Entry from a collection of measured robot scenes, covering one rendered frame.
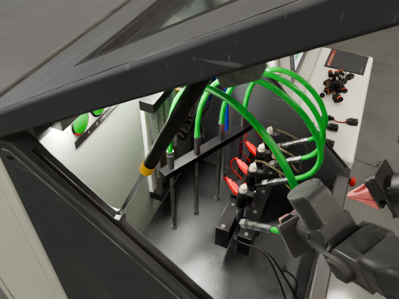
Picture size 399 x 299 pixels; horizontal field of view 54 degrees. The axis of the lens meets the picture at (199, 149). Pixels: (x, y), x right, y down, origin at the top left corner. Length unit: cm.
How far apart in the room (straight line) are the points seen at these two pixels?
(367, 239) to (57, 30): 63
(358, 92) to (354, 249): 112
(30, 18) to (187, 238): 74
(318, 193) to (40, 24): 59
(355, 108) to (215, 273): 79
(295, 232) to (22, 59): 55
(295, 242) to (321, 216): 14
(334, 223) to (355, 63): 126
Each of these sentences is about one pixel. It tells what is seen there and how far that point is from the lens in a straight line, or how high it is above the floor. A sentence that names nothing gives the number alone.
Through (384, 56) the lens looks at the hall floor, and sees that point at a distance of 409.
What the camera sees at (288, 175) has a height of 134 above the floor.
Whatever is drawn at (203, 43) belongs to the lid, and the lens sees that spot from 32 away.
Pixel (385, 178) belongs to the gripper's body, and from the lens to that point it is 83.
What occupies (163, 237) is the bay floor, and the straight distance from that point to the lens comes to 122.
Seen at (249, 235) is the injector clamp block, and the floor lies 98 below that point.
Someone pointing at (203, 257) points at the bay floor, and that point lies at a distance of 118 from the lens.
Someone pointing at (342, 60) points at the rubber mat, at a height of 98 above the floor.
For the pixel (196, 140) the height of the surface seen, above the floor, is 115.
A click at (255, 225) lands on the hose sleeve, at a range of 87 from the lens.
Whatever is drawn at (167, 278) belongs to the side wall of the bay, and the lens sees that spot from 71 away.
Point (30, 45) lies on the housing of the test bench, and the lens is 77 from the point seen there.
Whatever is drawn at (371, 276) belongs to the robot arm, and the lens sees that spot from 54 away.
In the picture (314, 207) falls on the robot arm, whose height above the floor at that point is 140.
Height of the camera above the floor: 184
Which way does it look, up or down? 43 degrees down
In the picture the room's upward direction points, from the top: 1 degrees clockwise
